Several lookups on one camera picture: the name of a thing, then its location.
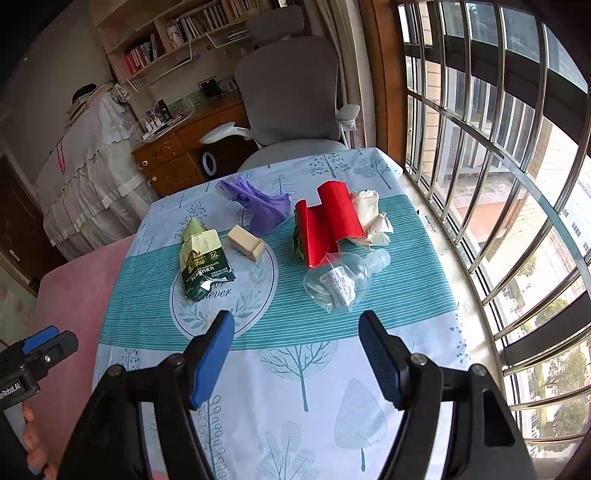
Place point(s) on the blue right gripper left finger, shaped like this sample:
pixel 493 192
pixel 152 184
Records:
pixel 206 356

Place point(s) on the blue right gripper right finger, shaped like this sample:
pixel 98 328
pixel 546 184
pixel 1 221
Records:
pixel 388 357

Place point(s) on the clear crushed plastic bottle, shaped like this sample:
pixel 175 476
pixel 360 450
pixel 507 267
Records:
pixel 343 279

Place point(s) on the person's left hand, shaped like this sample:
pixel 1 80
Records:
pixel 37 452

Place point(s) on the pink bed blanket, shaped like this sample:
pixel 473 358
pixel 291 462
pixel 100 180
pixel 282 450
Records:
pixel 73 297

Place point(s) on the green tea box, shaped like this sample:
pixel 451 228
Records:
pixel 202 260

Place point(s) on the small beige box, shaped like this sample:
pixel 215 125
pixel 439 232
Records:
pixel 246 243

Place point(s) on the crumpled cream paper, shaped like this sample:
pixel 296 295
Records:
pixel 376 226

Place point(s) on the crumpled green paper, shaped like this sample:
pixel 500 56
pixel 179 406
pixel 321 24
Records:
pixel 296 246

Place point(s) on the red folded paper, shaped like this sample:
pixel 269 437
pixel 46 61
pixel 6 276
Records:
pixel 321 227

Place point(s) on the purple plastic bag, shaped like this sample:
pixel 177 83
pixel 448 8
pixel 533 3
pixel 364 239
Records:
pixel 268 211

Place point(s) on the white lace covered furniture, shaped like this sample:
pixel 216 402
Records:
pixel 90 190

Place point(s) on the brown wooden desk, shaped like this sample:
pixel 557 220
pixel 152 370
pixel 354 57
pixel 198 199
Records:
pixel 178 160

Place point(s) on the grey office chair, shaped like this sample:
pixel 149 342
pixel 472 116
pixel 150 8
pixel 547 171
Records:
pixel 289 86

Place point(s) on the metal window bars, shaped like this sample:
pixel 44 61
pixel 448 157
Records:
pixel 499 143

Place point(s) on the wall bookshelf with books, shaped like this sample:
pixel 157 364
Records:
pixel 144 41

